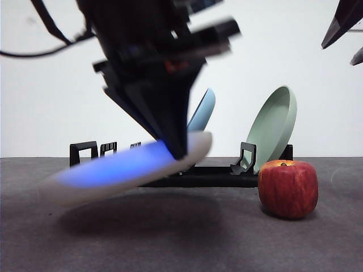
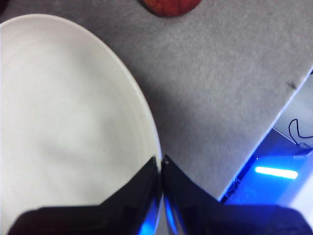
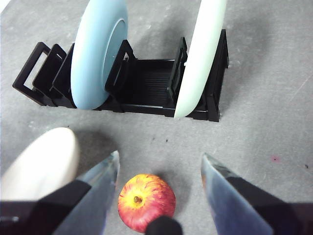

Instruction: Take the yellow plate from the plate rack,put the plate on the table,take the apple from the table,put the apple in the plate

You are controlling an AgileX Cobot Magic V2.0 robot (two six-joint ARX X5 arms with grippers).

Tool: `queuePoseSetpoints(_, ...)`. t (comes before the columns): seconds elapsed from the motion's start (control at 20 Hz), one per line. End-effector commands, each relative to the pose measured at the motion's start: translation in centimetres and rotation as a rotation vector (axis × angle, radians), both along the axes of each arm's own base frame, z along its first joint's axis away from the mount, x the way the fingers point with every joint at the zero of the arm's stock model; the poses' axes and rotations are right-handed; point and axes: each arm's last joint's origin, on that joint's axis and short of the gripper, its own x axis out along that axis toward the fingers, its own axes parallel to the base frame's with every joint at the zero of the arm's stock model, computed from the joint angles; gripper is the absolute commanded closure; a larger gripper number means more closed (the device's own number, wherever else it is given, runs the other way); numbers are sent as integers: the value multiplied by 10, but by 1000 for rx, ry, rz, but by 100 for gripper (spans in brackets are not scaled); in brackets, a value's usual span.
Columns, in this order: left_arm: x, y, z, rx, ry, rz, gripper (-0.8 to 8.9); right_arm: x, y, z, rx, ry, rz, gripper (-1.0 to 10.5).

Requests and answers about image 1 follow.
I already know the pale yellow plate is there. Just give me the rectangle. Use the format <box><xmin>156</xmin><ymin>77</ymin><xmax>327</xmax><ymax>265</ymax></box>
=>
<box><xmin>38</xmin><ymin>131</ymin><xmax>213</xmax><ymax>207</ymax></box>

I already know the red apple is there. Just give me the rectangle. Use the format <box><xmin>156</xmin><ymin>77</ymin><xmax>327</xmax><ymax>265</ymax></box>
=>
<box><xmin>257</xmin><ymin>159</ymin><xmax>319</xmax><ymax>219</ymax></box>

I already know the blue plate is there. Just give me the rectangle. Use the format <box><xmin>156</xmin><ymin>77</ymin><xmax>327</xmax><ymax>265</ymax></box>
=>
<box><xmin>186</xmin><ymin>87</ymin><xmax>216</xmax><ymax>133</ymax></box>

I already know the black plate rack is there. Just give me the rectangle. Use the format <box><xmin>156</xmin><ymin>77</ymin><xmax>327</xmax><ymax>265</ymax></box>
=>
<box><xmin>69</xmin><ymin>141</ymin><xmax>294</xmax><ymax>188</ymax></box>

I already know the green plate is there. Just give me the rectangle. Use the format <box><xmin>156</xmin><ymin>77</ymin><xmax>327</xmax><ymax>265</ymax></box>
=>
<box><xmin>245</xmin><ymin>86</ymin><xmax>298</xmax><ymax>175</ymax></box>

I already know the thin black cable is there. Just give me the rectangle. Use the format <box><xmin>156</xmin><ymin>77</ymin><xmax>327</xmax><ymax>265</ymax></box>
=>
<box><xmin>0</xmin><ymin>31</ymin><xmax>96</xmax><ymax>59</ymax></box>

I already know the black flat cable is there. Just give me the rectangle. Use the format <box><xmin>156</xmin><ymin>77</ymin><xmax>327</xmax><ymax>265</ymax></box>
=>
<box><xmin>30</xmin><ymin>0</ymin><xmax>73</xmax><ymax>45</ymax></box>

